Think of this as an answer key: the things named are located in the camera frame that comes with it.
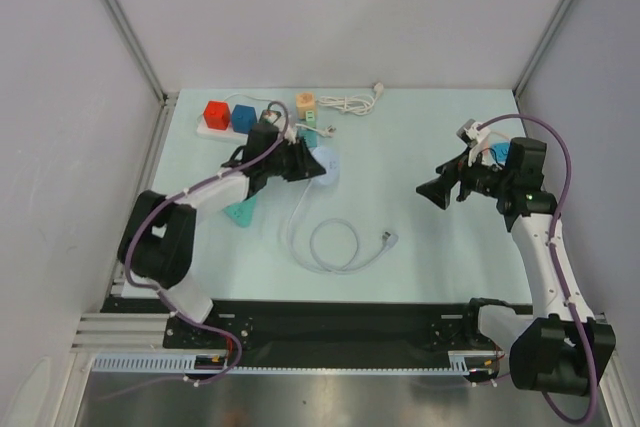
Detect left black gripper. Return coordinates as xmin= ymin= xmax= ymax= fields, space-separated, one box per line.
xmin=264 ymin=137 xmax=326 ymax=183

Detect round light blue socket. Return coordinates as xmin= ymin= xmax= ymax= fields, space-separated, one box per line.
xmin=284 ymin=146 xmax=399 ymax=276

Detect blue square adapter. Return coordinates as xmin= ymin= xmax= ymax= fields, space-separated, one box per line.
xmin=489 ymin=142 xmax=510 ymax=165

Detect teal triangular power strip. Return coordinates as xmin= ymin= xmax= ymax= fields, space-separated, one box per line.
xmin=223 ymin=196 xmax=257 ymax=228

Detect white power strip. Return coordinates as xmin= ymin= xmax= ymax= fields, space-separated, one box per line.
xmin=196 ymin=117 xmax=248 ymax=145

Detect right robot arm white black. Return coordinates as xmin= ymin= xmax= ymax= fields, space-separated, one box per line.
xmin=416 ymin=137 xmax=616 ymax=396

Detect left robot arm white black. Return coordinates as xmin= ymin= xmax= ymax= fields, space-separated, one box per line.
xmin=117 ymin=121 xmax=326 ymax=347

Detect teal small adapter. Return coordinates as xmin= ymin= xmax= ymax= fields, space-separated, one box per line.
xmin=298 ymin=129 xmax=318 ymax=149

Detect orange cube adapter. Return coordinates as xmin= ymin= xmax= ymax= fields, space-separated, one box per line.
xmin=295 ymin=92 xmax=317 ymax=119

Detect blue cube adapter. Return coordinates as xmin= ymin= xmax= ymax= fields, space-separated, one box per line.
xmin=231 ymin=104 xmax=257 ymax=134

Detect red cube adapter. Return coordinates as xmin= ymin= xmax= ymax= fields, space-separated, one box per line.
xmin=203 ymin=100 xmax=231 ymax=131

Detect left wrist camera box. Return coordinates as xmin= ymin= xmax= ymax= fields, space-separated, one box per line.
xmin=260 ymin=109 xmax=297 ymax=136

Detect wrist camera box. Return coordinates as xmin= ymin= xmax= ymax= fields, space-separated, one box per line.
xmin=260 ymin=109 xmax=297 ymax=136
xmin=456 ymin=119 xmax=491 ymax=153

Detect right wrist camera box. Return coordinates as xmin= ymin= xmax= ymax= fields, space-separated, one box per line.
xmin=456 ymin=119 xmax=491 ymax=153

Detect white coiled cable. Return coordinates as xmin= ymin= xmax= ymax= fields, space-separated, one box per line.
xmin=316 ymin=81 xmax=385 ymax=117

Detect aluminium frame rail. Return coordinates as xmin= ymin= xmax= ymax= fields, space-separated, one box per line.
xmin=69 ymin=0 xmax=179 ymax=108

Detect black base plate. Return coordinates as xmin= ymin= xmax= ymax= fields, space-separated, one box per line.
xmin=99 ymin=296 xmax=532 ymax=369

